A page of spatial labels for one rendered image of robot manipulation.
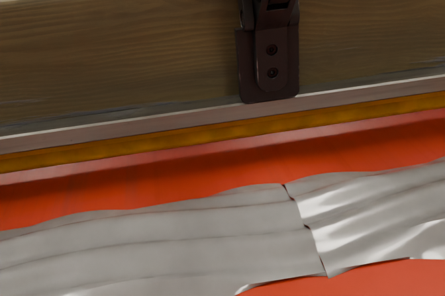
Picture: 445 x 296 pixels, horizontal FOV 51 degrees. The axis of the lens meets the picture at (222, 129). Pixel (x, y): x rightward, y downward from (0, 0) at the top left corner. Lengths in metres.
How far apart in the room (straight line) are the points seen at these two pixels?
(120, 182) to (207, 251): 0.09
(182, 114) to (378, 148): 0.12
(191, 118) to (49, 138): 0.07
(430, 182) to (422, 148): 0.04
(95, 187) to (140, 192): 0.03
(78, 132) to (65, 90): 0.02
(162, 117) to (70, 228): 0.07
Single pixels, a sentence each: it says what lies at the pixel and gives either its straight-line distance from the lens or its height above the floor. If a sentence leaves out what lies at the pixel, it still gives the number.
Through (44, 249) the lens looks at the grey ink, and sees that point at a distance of 0.23.
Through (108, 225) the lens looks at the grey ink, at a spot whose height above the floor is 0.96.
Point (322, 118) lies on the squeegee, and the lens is 0.30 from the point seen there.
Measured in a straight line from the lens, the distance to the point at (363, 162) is 0.28.
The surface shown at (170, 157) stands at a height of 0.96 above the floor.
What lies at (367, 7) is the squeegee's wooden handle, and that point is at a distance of 0.27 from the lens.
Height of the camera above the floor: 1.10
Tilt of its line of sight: 27 degrees down
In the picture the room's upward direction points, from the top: 5 degrees counter-clockwise
